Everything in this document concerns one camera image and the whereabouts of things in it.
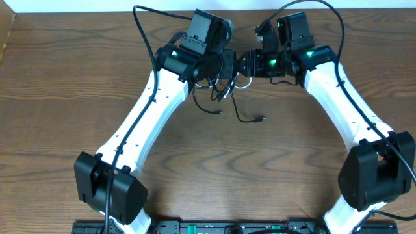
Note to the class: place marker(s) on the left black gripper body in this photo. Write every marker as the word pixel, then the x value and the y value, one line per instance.
pixel 228 64

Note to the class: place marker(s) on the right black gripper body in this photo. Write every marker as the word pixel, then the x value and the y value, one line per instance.
pixel 271 65

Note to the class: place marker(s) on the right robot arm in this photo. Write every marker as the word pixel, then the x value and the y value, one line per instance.
pixel 379 165

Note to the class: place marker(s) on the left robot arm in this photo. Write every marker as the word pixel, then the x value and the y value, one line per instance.
pixel 108 181

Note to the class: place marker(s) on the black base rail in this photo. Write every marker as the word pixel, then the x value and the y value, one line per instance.
pixel 177 227

